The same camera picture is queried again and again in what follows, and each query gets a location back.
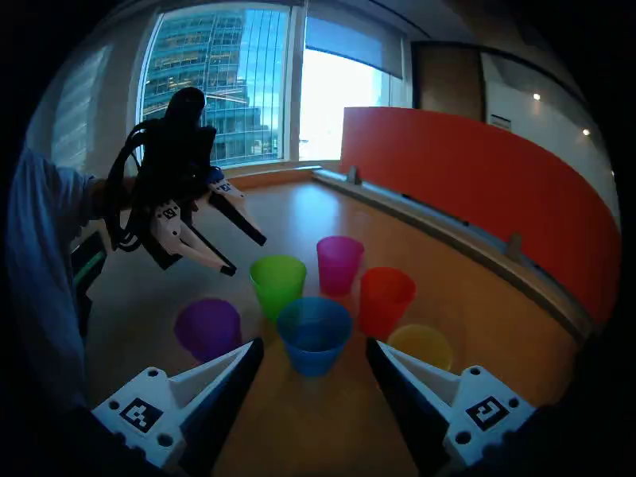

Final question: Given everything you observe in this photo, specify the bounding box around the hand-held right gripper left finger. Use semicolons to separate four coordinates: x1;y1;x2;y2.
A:
91;337;265;477

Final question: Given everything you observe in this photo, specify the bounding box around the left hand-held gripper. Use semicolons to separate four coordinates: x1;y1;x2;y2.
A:
107;87;268;277

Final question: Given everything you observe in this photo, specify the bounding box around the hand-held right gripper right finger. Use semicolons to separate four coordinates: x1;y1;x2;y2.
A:
366;337;537;477

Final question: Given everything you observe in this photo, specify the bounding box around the person's left forearm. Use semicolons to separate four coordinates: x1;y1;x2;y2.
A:
6;146;131;413

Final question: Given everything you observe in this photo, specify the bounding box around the yellow plastic cup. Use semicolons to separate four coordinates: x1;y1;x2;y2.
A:
386;324;454;373

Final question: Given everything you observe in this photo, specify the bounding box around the purple plastic cup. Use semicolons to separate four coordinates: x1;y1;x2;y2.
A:
173;297;243;364

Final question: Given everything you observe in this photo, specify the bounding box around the green plastic cup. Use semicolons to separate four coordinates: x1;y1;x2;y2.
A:
249;254;308;324

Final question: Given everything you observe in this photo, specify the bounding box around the red plastic cup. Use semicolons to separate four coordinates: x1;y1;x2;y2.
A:
359;266;417;341

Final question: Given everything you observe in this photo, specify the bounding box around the pink plastic cup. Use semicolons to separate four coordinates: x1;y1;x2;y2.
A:
316;235;366;297

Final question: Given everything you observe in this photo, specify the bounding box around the blue plastic cup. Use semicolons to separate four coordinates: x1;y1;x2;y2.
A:
276;296;354;378

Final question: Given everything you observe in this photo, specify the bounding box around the red desk screen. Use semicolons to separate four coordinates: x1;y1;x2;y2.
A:
312;106;623;344

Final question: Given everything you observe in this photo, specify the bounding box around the black cable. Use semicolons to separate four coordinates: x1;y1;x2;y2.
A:
105;122;150;253

